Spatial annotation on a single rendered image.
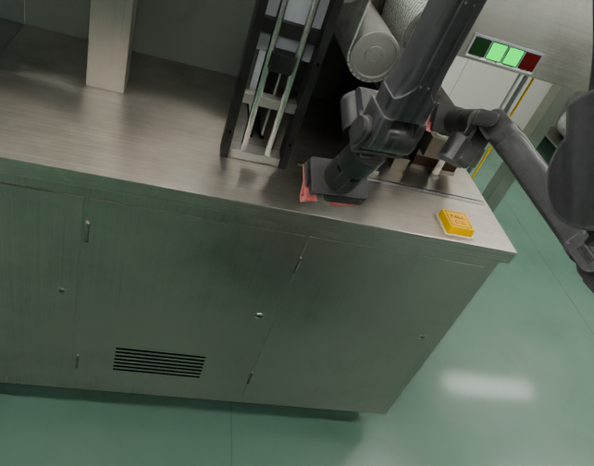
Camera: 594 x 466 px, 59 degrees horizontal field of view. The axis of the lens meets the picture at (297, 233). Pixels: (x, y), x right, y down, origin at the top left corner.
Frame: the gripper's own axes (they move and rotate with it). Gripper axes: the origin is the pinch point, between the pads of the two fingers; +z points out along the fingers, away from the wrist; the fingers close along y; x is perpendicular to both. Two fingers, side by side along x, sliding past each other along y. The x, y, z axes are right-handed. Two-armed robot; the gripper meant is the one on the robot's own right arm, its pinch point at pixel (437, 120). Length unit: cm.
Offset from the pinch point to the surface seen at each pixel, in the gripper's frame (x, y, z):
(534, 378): -91, 108, 63
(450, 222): -23.1, 6.2, -8.3
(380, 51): 12.3, -18.1, 1.0
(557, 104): 21, 71, 53
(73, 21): 5, -93, 41
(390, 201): -21.6, -6.7, -0.5
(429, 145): -5.9, 3.3, 6.9
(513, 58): 27, 35, 31
